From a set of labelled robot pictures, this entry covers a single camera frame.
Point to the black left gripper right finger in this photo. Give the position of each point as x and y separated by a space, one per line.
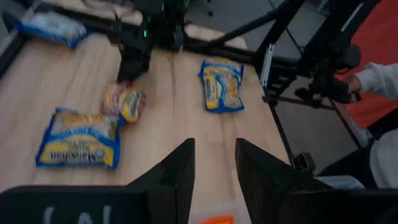
295 205

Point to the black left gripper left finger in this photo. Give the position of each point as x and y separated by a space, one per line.
109 205

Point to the blue noodle pack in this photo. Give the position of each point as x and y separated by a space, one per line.
222 90
53 28
77 149

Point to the orange chicken noodle pack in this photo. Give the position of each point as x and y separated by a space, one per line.
217 220

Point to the pink yellow noodle pack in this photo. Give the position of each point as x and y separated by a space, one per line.
127 104

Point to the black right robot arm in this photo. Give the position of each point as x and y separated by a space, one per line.
133 59

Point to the person's forearm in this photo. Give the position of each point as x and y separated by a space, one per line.
379 79

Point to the clear plastic bin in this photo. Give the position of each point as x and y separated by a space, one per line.
214 208

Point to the person's leg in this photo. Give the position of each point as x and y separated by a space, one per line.
385 158

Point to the person's hand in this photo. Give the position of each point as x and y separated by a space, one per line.
353 85

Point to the small black camera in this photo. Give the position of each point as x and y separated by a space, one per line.
302 161

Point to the black aluminium rig frame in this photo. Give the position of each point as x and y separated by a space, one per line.
224 52

